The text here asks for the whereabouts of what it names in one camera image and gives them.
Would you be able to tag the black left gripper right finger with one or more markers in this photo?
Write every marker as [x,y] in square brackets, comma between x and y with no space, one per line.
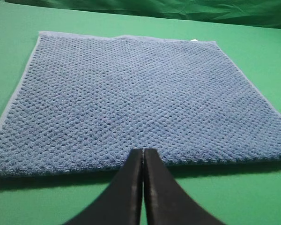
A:
[166,202]

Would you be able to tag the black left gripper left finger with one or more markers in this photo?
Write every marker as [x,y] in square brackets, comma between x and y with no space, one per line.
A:
[120,203]

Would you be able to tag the blue waffle towel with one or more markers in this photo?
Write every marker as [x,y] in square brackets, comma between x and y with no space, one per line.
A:
[83,102]

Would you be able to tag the dark green backdrop cloth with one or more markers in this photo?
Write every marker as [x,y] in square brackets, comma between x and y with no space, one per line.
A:
[260,13]

